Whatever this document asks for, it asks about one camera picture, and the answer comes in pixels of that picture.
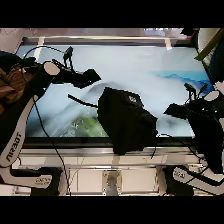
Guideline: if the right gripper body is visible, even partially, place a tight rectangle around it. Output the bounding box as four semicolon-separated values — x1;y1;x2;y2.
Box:
162;103;191;121

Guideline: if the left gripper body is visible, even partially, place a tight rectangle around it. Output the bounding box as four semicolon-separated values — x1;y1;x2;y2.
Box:
73;68;102;90

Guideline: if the brown garment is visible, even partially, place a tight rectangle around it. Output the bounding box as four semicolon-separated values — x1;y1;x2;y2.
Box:
0;65;35;115

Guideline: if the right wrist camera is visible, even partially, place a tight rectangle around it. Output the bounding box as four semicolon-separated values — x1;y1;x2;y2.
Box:
183;82;209;105

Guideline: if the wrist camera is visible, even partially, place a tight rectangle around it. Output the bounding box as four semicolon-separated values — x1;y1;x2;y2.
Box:
183;82;209;105
62;45;75;71

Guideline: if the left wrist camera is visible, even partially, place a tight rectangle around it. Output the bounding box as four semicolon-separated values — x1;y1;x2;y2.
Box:
62;45;75;71

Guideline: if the black cable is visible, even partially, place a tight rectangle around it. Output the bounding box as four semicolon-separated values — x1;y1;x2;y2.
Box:
159;132;205;160
31;94;73;196
21;45;66;62

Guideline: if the silver frame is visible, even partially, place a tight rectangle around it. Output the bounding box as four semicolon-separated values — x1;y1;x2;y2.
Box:
0;35;224;196

